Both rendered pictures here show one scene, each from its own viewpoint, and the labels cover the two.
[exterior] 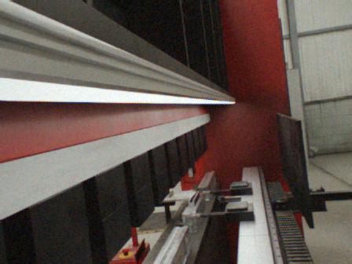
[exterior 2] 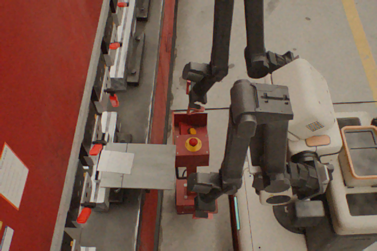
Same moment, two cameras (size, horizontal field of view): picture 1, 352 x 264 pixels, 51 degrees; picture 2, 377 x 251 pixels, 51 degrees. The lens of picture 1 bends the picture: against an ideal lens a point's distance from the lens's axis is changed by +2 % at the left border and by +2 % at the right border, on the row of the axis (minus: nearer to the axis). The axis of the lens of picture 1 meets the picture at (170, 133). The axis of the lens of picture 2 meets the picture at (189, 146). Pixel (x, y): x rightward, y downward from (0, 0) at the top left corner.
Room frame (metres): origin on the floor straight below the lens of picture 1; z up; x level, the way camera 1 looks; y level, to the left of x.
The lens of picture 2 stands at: (2.57, 0.15, 2.31)
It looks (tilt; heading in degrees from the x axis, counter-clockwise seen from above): 61 degrees down; 172
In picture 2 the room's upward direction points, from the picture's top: 2 degrees counter-clockwise
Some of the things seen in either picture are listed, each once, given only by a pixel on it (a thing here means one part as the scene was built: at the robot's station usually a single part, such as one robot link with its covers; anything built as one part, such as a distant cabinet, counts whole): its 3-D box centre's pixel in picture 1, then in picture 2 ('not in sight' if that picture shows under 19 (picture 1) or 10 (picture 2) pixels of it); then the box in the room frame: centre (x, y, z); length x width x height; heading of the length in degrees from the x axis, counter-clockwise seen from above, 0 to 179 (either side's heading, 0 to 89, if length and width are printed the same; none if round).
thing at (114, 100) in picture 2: not in sight; (112, 98); (1.74, 0.01, 1.20); 0.04 x 0.02 x 0.10; 78
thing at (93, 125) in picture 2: (188, 144); (80, 134); (1.91, -0.09, 1.26); 0.15 x 0.09 x 0.17; 168
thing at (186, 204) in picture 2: not in sight; (197, 194); (1.70, 0.32, 0.06); 0.25 x 0.20 x 0.12; 82
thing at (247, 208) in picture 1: (221, 211); not in sight; (1.46, -0.16, 1.01); 0.26 x 0.12 x 0.05; 78
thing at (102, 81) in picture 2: (182, 149); (91, 82); (1.71, -0.04, 1.26); 0.15 x 0.09 x 0.17; 168
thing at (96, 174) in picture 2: (194, 198); (101, 156); (1.84, -0.08, 0.99); 0.20 x 0.03 x 0.03; 168
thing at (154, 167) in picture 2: (167, 196); (139, 165); (1.91, 0.06, 1.00); 0.26 x 0.18 x 0.01; 78
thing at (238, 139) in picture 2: not in sight; (236, 147); (2.11, 0.34, 1.40); 0.11 x 0.06 x 0.43; 173
